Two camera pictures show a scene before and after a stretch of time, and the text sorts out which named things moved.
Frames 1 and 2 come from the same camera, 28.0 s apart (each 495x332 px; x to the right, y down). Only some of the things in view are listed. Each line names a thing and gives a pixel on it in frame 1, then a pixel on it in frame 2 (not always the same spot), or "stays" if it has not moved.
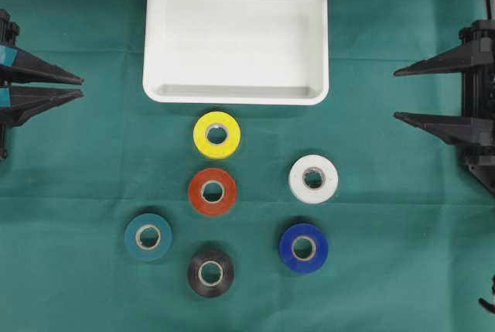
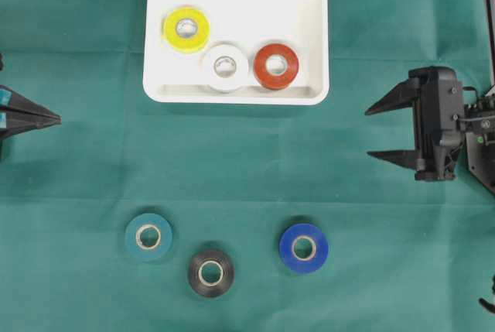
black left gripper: [19, 104] to [20, 114]
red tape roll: [212, 191] to [272, 80]
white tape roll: [310, 195] to [225, 66]
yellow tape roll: [216, 135] to [186, 29]
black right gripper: [475, 130] to [438, 122]
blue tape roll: [319, 243] stays
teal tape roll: [148, 236] stays
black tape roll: [210, 254] stays
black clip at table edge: [486, 305] stays
